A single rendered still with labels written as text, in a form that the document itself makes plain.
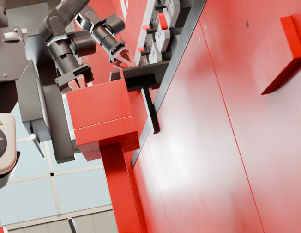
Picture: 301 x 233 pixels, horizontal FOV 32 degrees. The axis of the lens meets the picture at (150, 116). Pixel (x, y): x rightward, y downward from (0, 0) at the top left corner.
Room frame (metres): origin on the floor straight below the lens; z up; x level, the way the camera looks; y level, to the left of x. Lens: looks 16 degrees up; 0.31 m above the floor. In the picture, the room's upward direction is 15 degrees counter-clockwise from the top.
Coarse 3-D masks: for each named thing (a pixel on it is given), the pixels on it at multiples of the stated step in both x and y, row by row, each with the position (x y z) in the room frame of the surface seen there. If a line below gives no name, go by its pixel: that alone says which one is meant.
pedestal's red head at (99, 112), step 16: (80, 96) 1.29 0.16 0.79; (96, 96) 1.29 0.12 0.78; (112, 96) 1.29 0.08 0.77; (128, 96) 1.30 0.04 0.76; (80, 112) 1.29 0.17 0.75; (96, 112) 1.29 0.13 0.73; (112, 112) 1.29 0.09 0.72; (128, 112) 1.30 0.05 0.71; (80, 128) 1.29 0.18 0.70; (96, 128) 1.29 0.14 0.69; (112, 128) 1.29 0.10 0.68; (128, 128) 1.29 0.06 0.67; (80, 144) 1.29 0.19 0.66; (96, 144) 1.32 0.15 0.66; (112, 144) 1.36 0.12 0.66; (128, 144) 1.41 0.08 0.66
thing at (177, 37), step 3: (174, 36) 1.79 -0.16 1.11; (177, 36) 1.78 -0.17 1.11; (174, 39) 1.80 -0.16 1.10; (177, 39) 1.78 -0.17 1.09; (174, 42) 1.81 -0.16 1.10; (171, 45) 1.86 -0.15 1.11; (174, 45) 1.82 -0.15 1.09; (171, 48) 1.87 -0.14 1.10; (174, 48) 1.83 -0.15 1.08; (171, 51) 1.88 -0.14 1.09
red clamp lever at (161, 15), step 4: (156, 8) 1.66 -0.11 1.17; (160, 8) 1.66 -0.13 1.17; (160, 12) 1.66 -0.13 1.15; (160, 16) 1.66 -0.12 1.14; (164, 16) 1.66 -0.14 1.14; (160, 20) 1.66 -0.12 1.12; (164, 20) 1.66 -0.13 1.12; (160, 24) 1.66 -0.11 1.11; (164, 24) 1.66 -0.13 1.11; (164, 28) 1.66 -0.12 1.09
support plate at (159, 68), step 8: (152, 64) 1.72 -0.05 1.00; (160, 64) 1.72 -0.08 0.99; (168, 64) 1.74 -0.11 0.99; (112, 72) 1.69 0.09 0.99; (128, 72) 1.72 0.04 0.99; (136, 72) 1.74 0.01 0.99; (144, 72) 1.76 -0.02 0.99; (152, 72) 1.78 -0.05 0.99; (160, 72) 1.80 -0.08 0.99; (112, 80) 1.76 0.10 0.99; (160, 80) 1.88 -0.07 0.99
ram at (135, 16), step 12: (132, 0) 2.15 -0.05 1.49; (144, 0) 1.94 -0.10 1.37; (120, 12) 2.47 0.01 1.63; (132, 12) 2.21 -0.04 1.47; (144, 12) 1.99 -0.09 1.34; (132, 24) 2.27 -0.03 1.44; (120, 36) 2.63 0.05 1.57; (132, 36) 2.34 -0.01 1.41; (144, 36) 2.10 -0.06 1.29; (132, 48) 2.41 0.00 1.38
